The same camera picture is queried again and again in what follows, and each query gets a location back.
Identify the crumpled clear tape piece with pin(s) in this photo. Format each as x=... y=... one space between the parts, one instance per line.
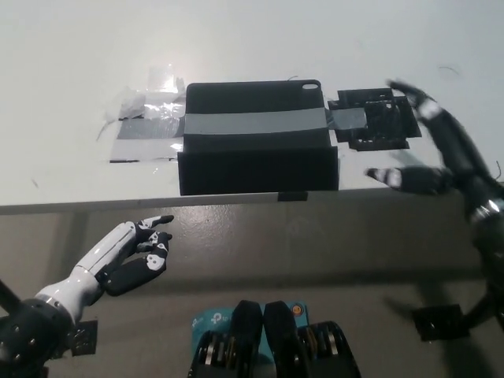
x=136 y=104

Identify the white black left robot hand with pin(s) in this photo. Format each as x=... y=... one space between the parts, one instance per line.
x=106 y=252

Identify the black printed lattice frame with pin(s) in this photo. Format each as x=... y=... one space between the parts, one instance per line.
x=388 y=130

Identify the black folded tablet cover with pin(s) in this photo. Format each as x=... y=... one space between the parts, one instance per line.
x=256 y=169

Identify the teal router box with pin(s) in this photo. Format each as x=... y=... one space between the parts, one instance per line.
x=212 y=319

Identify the grey tape strip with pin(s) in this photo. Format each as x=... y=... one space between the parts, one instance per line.
x=252 y=123

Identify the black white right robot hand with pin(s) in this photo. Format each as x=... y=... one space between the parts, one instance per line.
x=456 y=157

